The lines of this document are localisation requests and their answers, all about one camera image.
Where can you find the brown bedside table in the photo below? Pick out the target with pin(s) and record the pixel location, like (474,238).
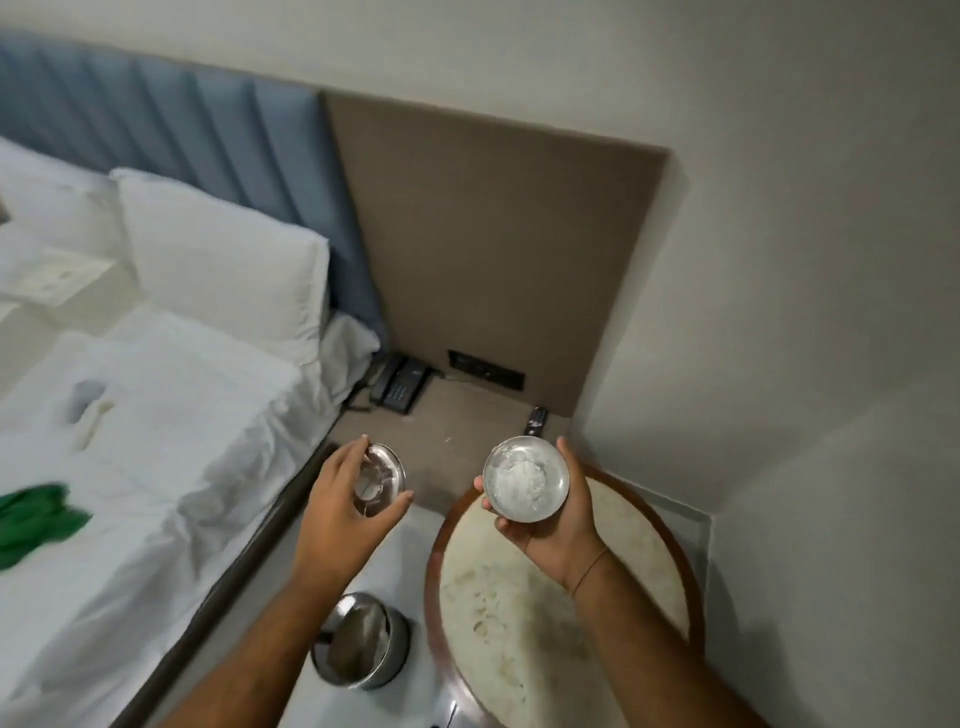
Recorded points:
(450,442)

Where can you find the steel pedal trash bin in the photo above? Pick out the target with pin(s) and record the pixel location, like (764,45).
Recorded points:
(360,640)

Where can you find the green cloth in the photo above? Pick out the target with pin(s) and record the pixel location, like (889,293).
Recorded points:
(34,521)

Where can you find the white pillow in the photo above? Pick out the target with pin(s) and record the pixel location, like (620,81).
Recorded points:
(225,262)
(52,202)

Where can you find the brown padded wall panel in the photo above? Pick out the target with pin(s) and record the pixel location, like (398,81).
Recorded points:
(480,247)

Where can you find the person's right hand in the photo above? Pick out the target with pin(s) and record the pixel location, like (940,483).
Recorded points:
(559,525)

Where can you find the steel bowl with white powder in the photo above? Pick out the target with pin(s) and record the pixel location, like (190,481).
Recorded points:
(526,478)

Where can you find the blue padded headboard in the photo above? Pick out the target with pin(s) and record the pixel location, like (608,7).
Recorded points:
(225,150)

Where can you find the person's right thumb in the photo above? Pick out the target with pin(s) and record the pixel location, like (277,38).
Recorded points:
(573,469)

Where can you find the white bed duvet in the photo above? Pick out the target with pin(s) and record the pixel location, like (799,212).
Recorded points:
(135,465)

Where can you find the person's left forearm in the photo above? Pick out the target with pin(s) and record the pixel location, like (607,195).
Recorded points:
(259,652)

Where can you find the person's left thumb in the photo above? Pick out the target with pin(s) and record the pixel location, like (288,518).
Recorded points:
(390,510)

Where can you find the black wall socket panel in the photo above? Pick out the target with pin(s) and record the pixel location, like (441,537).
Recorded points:
(486,367)

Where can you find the black remote control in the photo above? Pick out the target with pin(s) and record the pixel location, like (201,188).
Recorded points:
(535,421)

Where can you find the steel container lid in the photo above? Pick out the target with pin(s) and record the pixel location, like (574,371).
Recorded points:
(379,477)

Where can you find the black desk telephone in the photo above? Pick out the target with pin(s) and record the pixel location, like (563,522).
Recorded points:
(397,383)

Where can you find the person's left hand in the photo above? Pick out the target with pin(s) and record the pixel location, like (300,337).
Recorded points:
(341,514)

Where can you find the round marble side table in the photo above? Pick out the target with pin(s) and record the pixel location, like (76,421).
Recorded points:
(555,600)

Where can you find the person's right forearm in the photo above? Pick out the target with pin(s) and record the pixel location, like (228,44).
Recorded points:
(652,645)

